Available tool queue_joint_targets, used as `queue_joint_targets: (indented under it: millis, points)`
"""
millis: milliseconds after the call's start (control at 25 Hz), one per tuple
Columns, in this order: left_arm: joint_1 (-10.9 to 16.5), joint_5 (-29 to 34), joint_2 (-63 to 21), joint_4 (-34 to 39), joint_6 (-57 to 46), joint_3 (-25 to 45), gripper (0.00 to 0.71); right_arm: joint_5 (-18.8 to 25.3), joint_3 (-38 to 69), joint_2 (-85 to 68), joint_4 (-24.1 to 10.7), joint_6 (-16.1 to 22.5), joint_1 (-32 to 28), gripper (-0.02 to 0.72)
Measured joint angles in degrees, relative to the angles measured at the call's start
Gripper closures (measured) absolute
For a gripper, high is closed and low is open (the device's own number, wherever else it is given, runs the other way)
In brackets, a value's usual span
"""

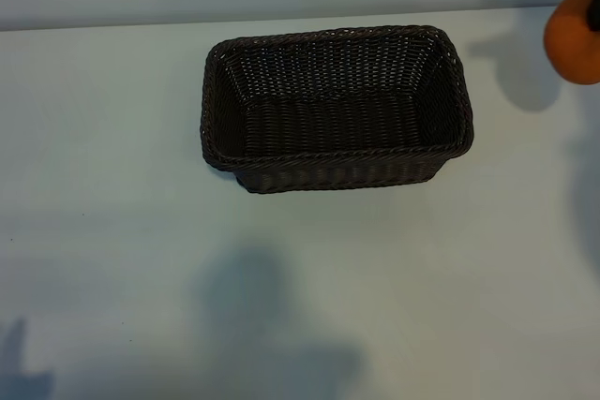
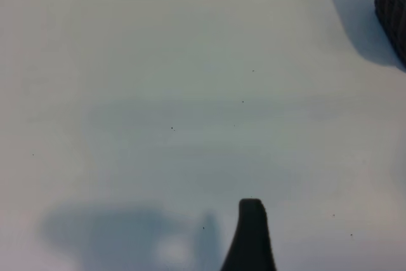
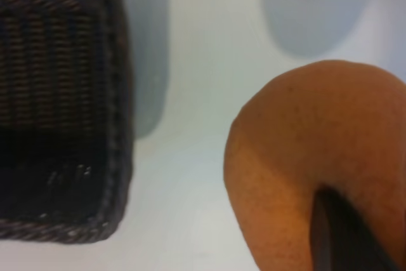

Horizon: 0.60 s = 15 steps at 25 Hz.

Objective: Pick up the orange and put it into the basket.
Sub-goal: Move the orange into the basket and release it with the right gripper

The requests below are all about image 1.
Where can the dark brown wicker basket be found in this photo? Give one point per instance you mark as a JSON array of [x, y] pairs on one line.
[[337, 114]]

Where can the orange fruit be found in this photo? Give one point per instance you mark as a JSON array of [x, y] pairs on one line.
[[567, 39]]

